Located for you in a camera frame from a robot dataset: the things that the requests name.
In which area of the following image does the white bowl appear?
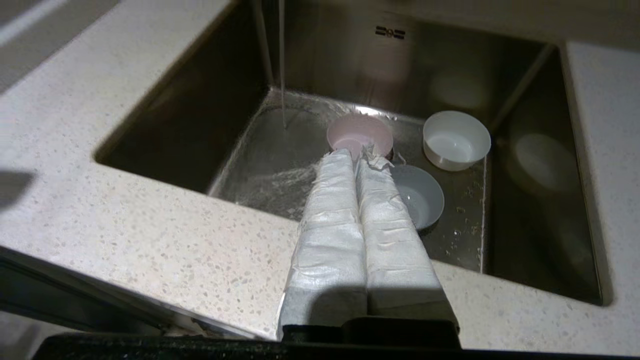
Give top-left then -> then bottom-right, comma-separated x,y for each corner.
422,110 -> 492,172

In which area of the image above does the pale pink bowl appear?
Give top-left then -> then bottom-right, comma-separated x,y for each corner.
326,114 -> 395,161

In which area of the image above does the pale blue bowl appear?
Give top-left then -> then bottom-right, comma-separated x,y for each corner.
389,164 -> 445,232

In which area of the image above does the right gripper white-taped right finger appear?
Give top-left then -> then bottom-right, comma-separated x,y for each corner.
355,144 -> 460,346

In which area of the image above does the stainless steel sink basin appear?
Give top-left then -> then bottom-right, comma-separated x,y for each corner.
93,0 -> 613,307

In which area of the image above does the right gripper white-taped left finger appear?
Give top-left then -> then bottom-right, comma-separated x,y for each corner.
276,148 -> 369,342

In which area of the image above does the running water stream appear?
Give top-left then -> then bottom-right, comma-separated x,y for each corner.
277,0 -> 288,130

